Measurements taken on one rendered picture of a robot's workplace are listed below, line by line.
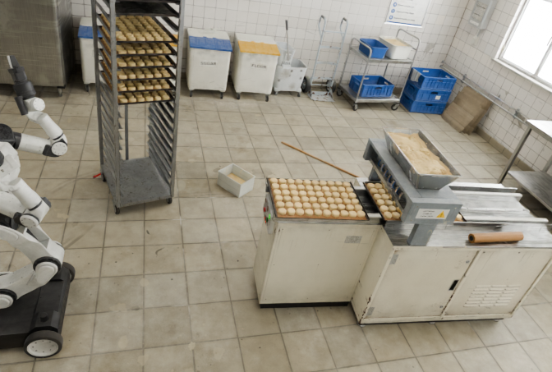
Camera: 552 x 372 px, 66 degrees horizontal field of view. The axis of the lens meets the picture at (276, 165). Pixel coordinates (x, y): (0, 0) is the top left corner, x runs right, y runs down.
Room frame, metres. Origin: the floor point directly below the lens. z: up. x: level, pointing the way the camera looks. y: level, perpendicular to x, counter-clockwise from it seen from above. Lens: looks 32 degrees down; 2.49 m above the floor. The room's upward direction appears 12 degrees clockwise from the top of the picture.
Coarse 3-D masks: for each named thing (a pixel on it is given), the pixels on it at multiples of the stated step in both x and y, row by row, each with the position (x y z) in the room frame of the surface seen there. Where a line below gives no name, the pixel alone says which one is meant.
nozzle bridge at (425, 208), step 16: (368, 144) 2.66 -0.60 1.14; (384, 144) 2.64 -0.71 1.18; (368, 160) 2.65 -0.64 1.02; (384, 160) 2.41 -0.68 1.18; (384, 176) 2.44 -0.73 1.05; (400, 176) 2.25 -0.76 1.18; (400, 192) 2.27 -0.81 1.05; (416, 192) 2.11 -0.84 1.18; (432, 192) 2.14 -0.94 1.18; (448, 192) 2.18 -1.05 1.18; (400, 208) 2.13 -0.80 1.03; (416, 208) 2.01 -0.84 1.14; (432, 208) 2.03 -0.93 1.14; (448, 208) 2.06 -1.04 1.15; (416, 224) 2.04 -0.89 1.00; (432, 224) 2.05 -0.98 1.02; (416, 240) 2.03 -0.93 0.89
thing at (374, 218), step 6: (372, 216) 2.17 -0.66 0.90; (378, 216) 2.18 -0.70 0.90; (468, 216) 2.39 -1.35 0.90; (306, 222) 2.05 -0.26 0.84; (312, 222) 2.06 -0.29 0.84; (318, 222) 2.07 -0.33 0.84; (324, 222) 2.08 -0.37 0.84; (330, 222) 2.09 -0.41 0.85; (336, 222) 2.10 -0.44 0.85; (342, 222) 2.11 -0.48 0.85; (348, 222) 2.12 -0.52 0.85; (354, 222) 2.14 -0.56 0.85; (360, 222) 2.15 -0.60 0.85; (366, 222) 2.16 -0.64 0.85; (372, 222) 2.17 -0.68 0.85; (378, 222) 2.18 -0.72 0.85; (384, 222) 2.19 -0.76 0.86; (474, 222) 2.38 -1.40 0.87; (480, 222) 2.39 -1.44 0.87; (486, 222) 2.40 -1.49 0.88; (492, 222) 2.42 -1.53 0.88; (498, 222) 2.43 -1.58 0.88; (504, 222) 2.44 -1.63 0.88; (510, 222) 2.46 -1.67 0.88; (516, 222) 2.47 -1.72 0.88; (522, 222) 2.49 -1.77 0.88; (528, 222) 2.50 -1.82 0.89; (534, 222) 2.51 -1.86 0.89; (540, 222) 2.53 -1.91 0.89; (546, 222) 2.54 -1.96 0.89
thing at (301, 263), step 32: (288, 224) 2.01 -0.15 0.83; (320, 224) 2.06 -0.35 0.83; (352, 224) 2.13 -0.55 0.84; (256, 256) 2.27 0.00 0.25; (288, 256) 2.02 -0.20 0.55; (320, 256) 2.08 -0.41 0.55; (352, 256) 2.14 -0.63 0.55; (256, 288) 2.11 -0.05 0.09; (288, 288) 2.04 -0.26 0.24; (320, 288) 2.10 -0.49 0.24; (352, 288) 2.17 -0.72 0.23
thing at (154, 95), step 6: (102, 72) 3.13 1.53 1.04; (108, 84) 2.95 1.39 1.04; (162, 90) 2.99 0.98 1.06; (120, 96) 2.75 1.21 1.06; (126, 96) 2.79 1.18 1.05; (132, 96) 2.79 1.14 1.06; (138, 96) 2.81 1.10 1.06; (144, 96) 2.86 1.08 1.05; (150, 96) 2.85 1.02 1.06; (156, 96) 2.87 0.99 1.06; (162, 96) 2.90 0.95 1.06; (168, 96) 2.95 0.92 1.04; (120, 102) 2.70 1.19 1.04; (126, 102) 2.72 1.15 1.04
